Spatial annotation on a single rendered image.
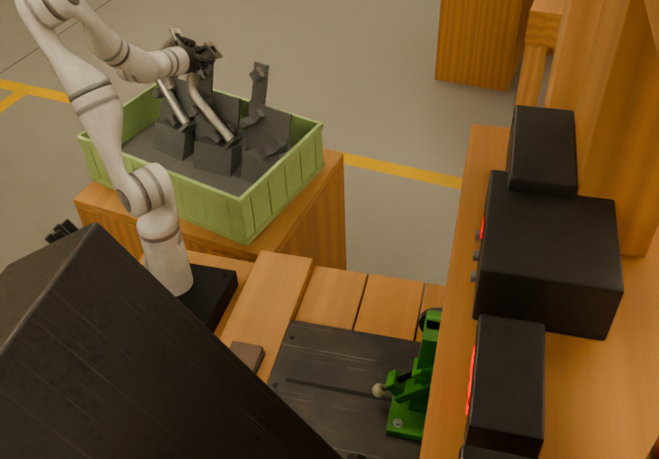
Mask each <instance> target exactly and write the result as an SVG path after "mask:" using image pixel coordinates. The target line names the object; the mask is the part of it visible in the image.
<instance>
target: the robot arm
mask: <svg viewBox="0 0 659 459"><path fill-rule="evenodd" d="M14 1H15V5H16V8H17V10H18V13H19V15H20V17H21V18H22V20H23V22H24V23H25V26H26V27H27V29H28V30H29V32H30V33H31V35H32V37H33V38H34V40H35V41H36V43H37V44H38V46H39V47H40V49H41V51H42V52H43V54H44V55H45V57H46V58H47V60H48V62H49V63H50V65H51V67H52V69H53V70H54V72H55V74H56V76H57V78H58V80H59V82H60V83H61V84H62V86H63V88H64V90H65V92H66V94H67V96H68V98H69V100H70V102H71V104H72V106H73V108H74V110H75V112H76V115H77V116H78V118H79V120H80V121H81V123H82V125H83V127H84V128H85V130H86V132H87V134H88V135H89V137H90V139H91V141H92V143H93V144H94V146H95V148H96V150H97V152H98V154H99V156H100V158H101V160H102V162H103V164H104V167H105V169H106V171H107V173H108V175H109V178H110V180H111V182H112V184H113V186H114V188H115V190H116V192H117V194H118V196H119V198H120V200H121V203H122V204H123V206H124V207H125V209H126V210H127V212H128V213H129V214H131V215H132V216H133V217H136V218H138V217H139V218H138V220H137V223H136V228H137V232H138V235H139V238H140V242H141V245H142V248H143V251H144V255H145V257H144V258H143V263H144V267H145V268H146V269H147V270H148V271H149V272H150V273H151V274H152V275H153V276H154V277H155V278H156V279H157V280H158V281H159V282H160V283H161V284H162V285H163V286H164V287H165V288H166V289H167V290H169V291H170V292H171V293H172V294H173V295H174V296H180V295H182V294H184V293H186V292H187V291H189V290H190V288H191V287H192V285H193V276H192V273H191V269H190V265H189V261H188V257H187V253H186V249H185V245H184V241H183V237H182V233H181V230H180V226H179V222H178V220H179V216H178V210H177V202H176V196H175V191H174V187H173V183H172V180H171V178H170V176H169V174H168V172H167V171H166V170H165V168H164V167H163V166H161V165H160V164H158V163H151V164H148V165H146V166H144V167H142V168H140V169H138V170H135V171H133V172H131V173H129V174H128V173H127V169H126V167H125V164H124V160H123V156H122V131H123V122H124V109H123V104H122V102H121V100H120V98H119V96H118V94H117V92H116V90H115V88H114V86H113V84H112V83H111V82H110V80H109V78H108V77H107V76H106V75H105V74H104V73H103V72H101V71H100V70H99V69H97V68H96V67H94V66H92V65H91V64H89V63H88V62H86V61H84V60H83V59H81V58H80V57H79V56H77V55H76V54H75V53H73V52H72V51H71V50H70V49H69V48H67V47H66V45H65V44H64V43H63V41H62V40H61V39H60V37H59V36H58V34H57V33H56V31H55V28H54V27H56V26H59V25H61V24H62V23H64V22H66V21H68V20H69V19H71V18H76V19H78V20H79V21H81V23H82V26H83V31H84V37H85V42H86V44H87V46H88V48H89V50H90V51H91V52H92V53H93V54H94V55H95V56H96V57H97V58H99V59H100V60H102V61H103V62H105V63H106V64H107V65H109V66H111V67H113V68H115V69H116V73H117V75H118V76H119V77H120V78H121V79H123V80H125V81H129V82H136V83H144V84H149V83H152V82H154V81H155V80H157V78H158V79H159V81H160V82H161V83H162V84H163V85H164V87H165V88H166V89H168V90H169V89H173V88H174V87H175V81H174V77H175V76H180V75H184V74H188V73H191V72H193V73H198V74H199V75H200V79H201V80H203V79H204V78H205V77H206V76H207V75H208V74H209V73H210V72H211V70H212V68H213V66H212V64H214V63H215V62H216V61H215V60H216V59H214V58H213V57H211V58H208V59H206V58H204V57H199V56H198V55H197V54H201V53H203V52H204V51H205V50H206V49H207V48H206V47H205V46H204V45H203V46H199V45H198V46H197V45H196V42H195V41H194V40H191V39H189V38H186V37H183V36H180V37H179V38H178V39H177V40H176V41H175V44H176V45H178V46H175V47H169V48H166V49H163V50H157V51H153V52H145V51H143V50H141V49H139V48H137V47H135V46H133V45H131V44H129V43H127V42H126V41H125V40H124V39H123V38H122V37H120V36H119V35H118V34H116V33H115V32H114V31H113V30H111V29H110V28H109V27H108V26H107V25H106V24H105V23H104V22H103V21H102V20H101V18H100V17H99V16H98V15H97V14H96V13H95V11H94V10H93V9H92V8H91V7H90V6H89V4H88V3H87V2H86V1H85V0H14ZM188 43H190V44H188ZM201 67H204V68H205V69H204V70H200V68H201Z"/></svg>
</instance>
